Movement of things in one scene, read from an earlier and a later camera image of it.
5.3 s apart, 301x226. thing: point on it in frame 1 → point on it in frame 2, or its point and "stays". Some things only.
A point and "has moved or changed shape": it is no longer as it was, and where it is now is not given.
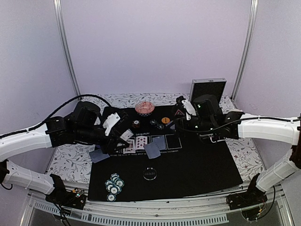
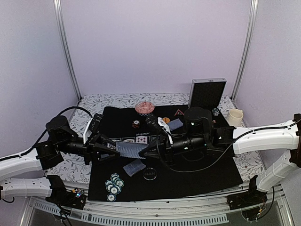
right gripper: (180, 126) → (164, 152)
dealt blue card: (152, 150) has moved or changed shape
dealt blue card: (171, 125) stays
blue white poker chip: (111, 197) stays
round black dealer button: (149, 173) stays
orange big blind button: (165, 120) stays
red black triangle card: (179, 113) stays
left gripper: (110, 147) → (92, 149)
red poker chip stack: (136, 124) stays
